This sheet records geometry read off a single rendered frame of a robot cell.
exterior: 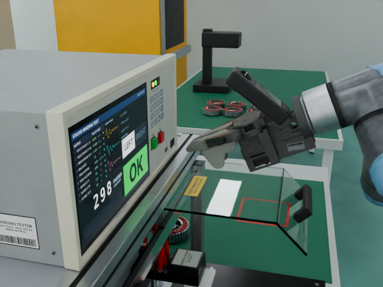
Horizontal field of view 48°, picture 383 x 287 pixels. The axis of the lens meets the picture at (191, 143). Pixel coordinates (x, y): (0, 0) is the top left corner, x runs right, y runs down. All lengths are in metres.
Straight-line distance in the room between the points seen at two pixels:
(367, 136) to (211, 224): 0.80
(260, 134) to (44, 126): 0.34
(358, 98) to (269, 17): 5.19
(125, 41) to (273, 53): 2.30
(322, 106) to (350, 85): 0.05
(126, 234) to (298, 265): 0.68
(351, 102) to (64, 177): 0.41
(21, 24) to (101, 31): 2.88
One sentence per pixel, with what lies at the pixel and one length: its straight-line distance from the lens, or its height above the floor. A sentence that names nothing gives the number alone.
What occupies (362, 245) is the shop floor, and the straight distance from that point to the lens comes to 2.80.
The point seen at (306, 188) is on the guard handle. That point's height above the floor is 1.06.
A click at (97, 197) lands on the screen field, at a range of 0.58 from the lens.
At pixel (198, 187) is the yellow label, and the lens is 0.87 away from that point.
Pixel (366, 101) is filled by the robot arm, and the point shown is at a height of 1.29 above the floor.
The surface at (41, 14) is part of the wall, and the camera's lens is 6.92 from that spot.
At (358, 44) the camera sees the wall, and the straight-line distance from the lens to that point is 5.88.
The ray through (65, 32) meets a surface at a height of 1.02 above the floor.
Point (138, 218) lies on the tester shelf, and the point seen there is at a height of 1.12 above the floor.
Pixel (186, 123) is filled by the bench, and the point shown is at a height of 0.75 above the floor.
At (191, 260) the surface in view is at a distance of 0.90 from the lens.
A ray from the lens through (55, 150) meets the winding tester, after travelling 0.50.
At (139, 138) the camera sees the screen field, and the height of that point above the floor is 1.21.
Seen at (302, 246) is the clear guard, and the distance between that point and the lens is 0.79.
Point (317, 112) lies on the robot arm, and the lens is 0.67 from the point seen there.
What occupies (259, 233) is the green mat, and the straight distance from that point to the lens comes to 1.32.
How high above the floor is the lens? 1.45
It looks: 20 degrees down
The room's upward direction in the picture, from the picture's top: straight up
